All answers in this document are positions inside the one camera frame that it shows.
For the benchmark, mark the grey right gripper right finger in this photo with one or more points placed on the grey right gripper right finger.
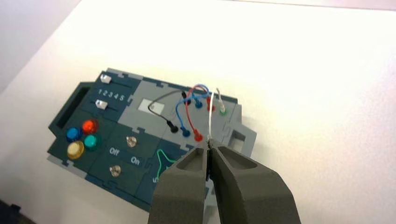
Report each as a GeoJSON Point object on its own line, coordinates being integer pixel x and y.
{"type": "Point", "coordinates": [247, 194]}

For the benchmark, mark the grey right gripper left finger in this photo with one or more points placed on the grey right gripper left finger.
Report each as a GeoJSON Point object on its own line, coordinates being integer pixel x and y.
{"type": "Point", "coordinates": [181, 194]}

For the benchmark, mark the teal and grey task box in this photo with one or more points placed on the teal and grey task box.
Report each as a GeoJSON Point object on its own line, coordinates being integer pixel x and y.
{"type": "Point", "coordinates": [136, 154]}

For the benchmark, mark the teal push button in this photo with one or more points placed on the teal push button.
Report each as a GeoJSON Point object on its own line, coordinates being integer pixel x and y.
{"type": "Point", "coordinates": [91, 142]}

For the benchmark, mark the red push button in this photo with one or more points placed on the red push button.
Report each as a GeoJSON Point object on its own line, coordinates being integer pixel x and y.
{"type": "Point", "coordinates": [90, 126]}

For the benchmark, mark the yellow push button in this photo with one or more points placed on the yellow push button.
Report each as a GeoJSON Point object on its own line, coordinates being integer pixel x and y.
{"type": "Point", "coordinates": [75, 150]}

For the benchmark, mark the white slider knob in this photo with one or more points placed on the white slider knob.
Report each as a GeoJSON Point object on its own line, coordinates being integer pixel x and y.
{"type": "Point", "coordinates": [105, 78]}
{"type": "Point", "coordinates": [101, 104]}

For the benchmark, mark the blue push button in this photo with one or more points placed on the blue push button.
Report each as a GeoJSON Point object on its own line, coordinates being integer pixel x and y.
{"type": "Point", "coordinates": [73, 133]}

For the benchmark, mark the dark object beside table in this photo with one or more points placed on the dark object beside table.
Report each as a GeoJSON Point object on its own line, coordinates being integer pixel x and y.
{"type": "Point", "coordinates": [10, 213]}

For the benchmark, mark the metal toggle switch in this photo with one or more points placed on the metal toggle switch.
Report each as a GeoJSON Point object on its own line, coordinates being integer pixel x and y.
{"type": "Point", "coordinates": [131, 141]}
{"type": "Point", "coordinates": [115, 170]}

